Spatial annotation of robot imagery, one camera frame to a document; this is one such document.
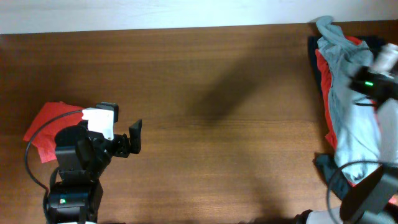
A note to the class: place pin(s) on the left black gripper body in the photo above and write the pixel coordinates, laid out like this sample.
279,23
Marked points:
118,145

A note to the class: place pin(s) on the dark navy garment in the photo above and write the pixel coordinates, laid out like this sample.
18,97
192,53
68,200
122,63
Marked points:
357,79

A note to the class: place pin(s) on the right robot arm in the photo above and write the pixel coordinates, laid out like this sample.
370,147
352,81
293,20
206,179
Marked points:
368,201

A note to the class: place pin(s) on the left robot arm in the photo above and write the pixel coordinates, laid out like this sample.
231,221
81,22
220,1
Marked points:
82,155

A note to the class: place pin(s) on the red printed t-shirt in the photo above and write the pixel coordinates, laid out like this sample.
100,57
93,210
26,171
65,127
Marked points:
326,164

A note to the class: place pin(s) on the light grey t-shirt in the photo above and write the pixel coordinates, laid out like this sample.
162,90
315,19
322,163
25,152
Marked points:
354,119

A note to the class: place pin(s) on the folded red cloth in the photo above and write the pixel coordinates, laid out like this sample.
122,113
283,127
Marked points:
44,141

